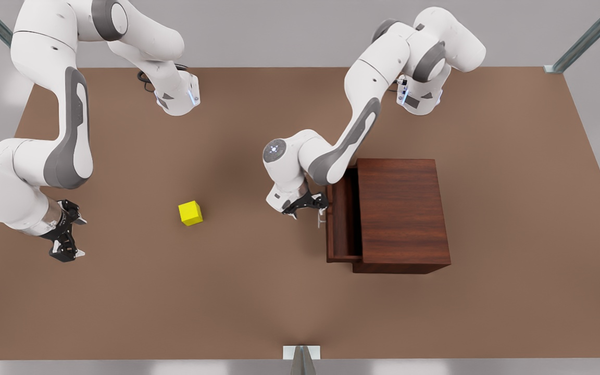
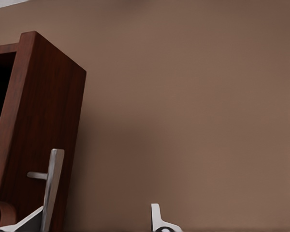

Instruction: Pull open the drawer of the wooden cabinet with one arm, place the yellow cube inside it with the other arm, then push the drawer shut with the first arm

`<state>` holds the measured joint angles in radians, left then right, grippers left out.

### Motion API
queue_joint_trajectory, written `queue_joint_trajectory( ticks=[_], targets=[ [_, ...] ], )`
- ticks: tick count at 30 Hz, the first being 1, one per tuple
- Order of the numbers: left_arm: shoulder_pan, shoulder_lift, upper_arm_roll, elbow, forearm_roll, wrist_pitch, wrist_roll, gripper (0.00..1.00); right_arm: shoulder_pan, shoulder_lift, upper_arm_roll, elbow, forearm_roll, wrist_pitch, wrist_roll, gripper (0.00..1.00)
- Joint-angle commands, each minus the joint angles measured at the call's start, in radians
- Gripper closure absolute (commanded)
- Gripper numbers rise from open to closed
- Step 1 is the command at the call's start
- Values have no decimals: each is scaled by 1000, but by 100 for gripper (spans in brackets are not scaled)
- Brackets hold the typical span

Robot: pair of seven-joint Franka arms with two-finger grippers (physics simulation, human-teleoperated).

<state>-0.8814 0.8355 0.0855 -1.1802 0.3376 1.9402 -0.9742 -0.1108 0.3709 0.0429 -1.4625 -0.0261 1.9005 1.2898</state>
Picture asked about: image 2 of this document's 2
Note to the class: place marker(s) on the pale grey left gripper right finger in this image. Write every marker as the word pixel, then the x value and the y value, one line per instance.
pixel 157 217

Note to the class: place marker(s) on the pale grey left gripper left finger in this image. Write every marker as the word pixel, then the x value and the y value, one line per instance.
pixel 26 222

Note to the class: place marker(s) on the brown wooden round cylinder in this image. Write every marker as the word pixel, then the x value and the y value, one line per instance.
pixel 3 213

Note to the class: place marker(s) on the dark red-brown wooden cabinet door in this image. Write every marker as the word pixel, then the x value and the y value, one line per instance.
pixel 43 101

